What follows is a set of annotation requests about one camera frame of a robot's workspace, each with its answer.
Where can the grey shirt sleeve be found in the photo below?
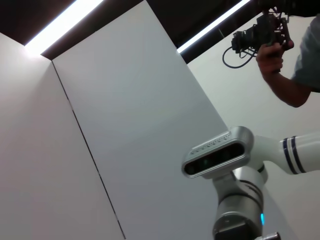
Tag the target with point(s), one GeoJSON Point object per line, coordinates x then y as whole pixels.
{"type": "Point", "coordinates": [310, 50]}

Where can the narrow ceiling light strip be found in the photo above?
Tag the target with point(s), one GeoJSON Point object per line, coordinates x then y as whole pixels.
{"type": "Point", "coordinates": [212, 25]}

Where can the bystander bare forearm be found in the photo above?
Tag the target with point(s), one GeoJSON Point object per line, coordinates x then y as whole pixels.
{"type": "Point", "coordinates": [287, 90]}

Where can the silver pin on right gripper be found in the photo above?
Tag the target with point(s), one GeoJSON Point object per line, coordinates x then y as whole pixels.
{"type": "Point", "coordinates": [272, 236]}

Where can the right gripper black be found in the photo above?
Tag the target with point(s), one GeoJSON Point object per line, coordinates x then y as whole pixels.
{"type": "Point", "coordinates": [237, 232]}

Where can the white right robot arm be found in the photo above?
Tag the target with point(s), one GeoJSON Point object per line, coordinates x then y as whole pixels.
{"type": "Point", "coordinates": [237, 197]}

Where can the bystander hand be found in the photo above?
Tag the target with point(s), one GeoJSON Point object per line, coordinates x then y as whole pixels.
{"type": "Point", "coordinates": [270, 60]}

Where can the wide ceiling light strip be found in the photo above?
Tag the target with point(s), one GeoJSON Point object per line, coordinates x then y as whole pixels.
{"type": "Point", "coordinates": [61, 25]}

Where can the black video camera rig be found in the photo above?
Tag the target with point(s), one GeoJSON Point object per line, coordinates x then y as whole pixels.
{"type": "Point", "coordinates": [265, 27]}

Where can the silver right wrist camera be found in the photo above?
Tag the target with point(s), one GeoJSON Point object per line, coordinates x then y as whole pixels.
{"type": "Point", "coordinates": [217, 155]}

